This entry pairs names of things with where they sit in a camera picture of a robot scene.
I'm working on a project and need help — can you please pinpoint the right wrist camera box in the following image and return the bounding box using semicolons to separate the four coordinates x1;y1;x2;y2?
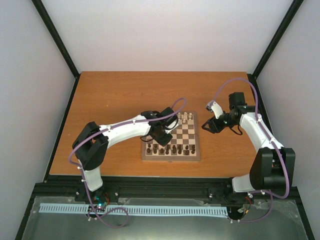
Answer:
206;100;225;119

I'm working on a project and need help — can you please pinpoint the right black frame post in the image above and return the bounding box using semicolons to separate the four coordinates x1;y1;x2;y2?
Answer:
252;0;305;77

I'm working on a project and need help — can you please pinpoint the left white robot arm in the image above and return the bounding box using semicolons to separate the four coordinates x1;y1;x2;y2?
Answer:
71;107;178;202

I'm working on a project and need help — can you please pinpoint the light blue cable duct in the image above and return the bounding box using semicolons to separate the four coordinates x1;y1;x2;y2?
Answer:
38;203;228;218

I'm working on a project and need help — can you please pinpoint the dark chess piece cluster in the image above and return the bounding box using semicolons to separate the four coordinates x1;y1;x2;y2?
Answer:
142;143;198;157

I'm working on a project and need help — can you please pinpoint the left black frame post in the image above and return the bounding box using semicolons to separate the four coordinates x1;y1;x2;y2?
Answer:
31;0;81;78

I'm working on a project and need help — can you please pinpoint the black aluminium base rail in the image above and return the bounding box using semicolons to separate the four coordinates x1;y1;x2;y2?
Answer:
32;174;301;208

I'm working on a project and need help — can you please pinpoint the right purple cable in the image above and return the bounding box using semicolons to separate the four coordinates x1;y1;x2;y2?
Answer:
214;77;291;223

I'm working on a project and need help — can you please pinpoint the white chess pieces row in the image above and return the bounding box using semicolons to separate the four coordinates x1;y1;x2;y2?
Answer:
177;111;194;125

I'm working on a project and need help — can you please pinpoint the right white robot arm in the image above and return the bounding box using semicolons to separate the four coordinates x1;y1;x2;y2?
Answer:
202;92;296;198

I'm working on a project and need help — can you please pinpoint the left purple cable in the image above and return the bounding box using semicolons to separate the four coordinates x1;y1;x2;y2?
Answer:
68;97;188;229

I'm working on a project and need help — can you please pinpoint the wooden chess board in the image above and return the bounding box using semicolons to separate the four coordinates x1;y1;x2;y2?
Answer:
141;111;201;162

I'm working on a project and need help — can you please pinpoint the black frame post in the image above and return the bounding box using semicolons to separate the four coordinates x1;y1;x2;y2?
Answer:
252;0;305;77
31;0;81;78

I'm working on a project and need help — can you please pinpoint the purple cable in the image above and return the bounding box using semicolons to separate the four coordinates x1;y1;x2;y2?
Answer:
214;77;291;223
68;97;188;229

